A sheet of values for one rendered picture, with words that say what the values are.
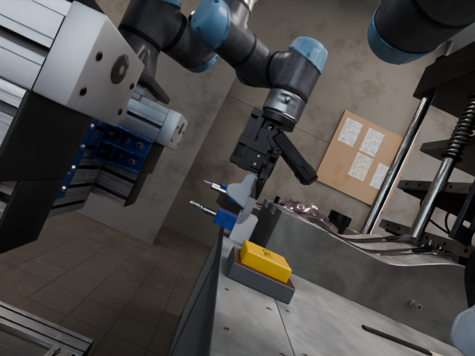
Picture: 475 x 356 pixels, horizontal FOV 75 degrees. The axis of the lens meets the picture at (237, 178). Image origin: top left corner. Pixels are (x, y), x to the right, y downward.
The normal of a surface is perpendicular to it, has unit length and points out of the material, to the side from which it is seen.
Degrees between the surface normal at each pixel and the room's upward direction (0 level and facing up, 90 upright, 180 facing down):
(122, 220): 72
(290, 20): 90
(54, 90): 90
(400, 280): 90
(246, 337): 0
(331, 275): 90
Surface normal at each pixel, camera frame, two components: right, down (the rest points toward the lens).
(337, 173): 0.04, 0.03
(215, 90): 0.17, -0.25
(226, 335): 0.42, -0.91
